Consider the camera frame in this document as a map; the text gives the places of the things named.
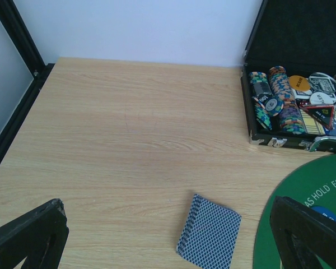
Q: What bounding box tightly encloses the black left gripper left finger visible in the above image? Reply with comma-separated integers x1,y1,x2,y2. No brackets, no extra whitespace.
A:
0,198,69,268

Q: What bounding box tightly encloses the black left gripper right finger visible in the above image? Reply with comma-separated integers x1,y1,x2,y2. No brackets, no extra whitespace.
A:
269,196,336,268

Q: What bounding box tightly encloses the blue small blind button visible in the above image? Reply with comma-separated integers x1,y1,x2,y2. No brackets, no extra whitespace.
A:
311,206,336,222

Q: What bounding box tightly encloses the blue patterned card deck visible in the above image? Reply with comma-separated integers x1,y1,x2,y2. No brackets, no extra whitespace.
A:
176,194,241,268

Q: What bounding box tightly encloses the chip row in case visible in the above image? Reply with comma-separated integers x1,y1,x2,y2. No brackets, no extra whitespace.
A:
248,71,273,131
268,66,306,135

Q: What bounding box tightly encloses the triangular all in button in case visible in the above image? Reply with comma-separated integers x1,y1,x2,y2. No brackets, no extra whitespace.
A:
300,105,335,130

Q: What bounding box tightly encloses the loose grey blue chip in case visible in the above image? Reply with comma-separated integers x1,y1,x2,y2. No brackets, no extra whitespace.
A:
264,96,284,112

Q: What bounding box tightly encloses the white dealer button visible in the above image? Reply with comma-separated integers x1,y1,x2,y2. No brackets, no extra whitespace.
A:
309,92,336,105

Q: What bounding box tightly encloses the orange big blind button in case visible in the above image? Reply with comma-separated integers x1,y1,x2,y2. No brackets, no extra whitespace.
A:
288,75,311,92

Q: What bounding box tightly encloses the leftmost chip row in case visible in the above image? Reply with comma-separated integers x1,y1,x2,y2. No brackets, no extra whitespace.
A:
248,71,273,131

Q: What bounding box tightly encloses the black poker chip case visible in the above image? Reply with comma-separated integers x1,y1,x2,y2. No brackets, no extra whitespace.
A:
241,1,336,153

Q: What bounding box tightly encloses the black aluminium frame post left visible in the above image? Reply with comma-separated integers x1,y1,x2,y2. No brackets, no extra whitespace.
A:
0,1,54,164

